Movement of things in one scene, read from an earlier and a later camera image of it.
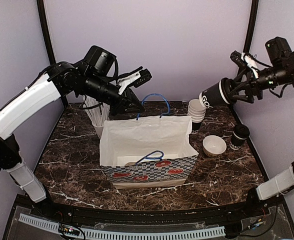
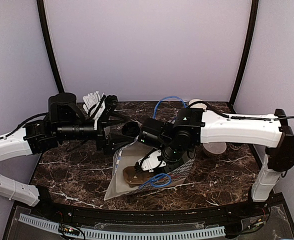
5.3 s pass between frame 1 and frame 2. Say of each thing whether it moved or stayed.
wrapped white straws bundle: stayed
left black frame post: stayed
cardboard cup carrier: moved
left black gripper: moved
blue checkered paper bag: moved
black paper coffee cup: stayed
